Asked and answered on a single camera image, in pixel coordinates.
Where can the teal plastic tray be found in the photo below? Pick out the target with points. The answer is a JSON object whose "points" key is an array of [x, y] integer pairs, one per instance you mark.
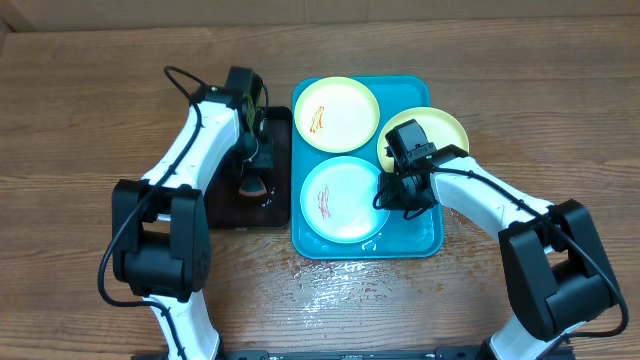
{"points": [[397, 238]]}

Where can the light blue plate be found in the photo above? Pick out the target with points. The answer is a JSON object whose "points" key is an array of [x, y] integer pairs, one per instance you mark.
{"points": [[336, 200]]}

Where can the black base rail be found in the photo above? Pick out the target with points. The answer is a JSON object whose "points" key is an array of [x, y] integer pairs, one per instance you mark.
{"points": [[440, 353]]}

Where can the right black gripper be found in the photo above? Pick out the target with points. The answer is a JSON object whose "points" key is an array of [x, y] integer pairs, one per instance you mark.
{"points": [[391, 201]]}

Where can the orange green scrub sponge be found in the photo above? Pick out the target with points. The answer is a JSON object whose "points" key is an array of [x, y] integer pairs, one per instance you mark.
{"points": [[252, 186]]}

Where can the yellow-green plate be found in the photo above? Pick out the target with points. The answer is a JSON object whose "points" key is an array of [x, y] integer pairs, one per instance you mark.
{"points": [[336, 114], [440, 127]]}

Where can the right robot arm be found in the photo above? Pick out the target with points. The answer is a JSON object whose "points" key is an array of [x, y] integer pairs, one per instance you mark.
{"points": [[559, 280]]}

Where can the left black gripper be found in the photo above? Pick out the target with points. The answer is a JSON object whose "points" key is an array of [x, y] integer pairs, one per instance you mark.
{"points": [[265, 157]]}

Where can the black rectangular tray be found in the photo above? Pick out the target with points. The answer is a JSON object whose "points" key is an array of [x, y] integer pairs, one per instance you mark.
{"points": [[227, 209]]}

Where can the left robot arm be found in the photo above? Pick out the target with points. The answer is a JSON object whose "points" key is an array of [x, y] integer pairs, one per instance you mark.
{"points": [[160, 252]]}

